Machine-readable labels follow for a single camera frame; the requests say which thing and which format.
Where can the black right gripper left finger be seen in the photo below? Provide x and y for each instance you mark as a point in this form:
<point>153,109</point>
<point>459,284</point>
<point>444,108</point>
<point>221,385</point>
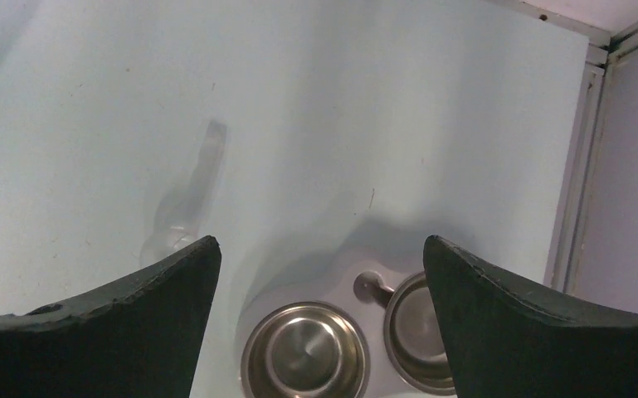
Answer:
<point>137,336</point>

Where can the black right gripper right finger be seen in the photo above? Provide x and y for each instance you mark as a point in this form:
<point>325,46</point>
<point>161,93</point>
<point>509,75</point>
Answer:
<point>507,336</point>

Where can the clear plastic scoop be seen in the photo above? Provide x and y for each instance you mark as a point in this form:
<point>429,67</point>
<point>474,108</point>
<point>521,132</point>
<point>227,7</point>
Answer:
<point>181,213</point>

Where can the steel bowl far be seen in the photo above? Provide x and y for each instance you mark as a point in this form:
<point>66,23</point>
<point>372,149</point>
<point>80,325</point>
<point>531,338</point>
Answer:
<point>413,341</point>

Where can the steel bowl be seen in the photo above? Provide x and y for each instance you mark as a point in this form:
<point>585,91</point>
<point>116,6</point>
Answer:
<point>305,349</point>
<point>413,341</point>

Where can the steel bowl near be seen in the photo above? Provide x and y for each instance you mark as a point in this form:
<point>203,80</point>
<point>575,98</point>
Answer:
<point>305,349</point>

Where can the white double bowl stand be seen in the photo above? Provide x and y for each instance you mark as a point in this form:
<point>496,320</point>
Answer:
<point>360,282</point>

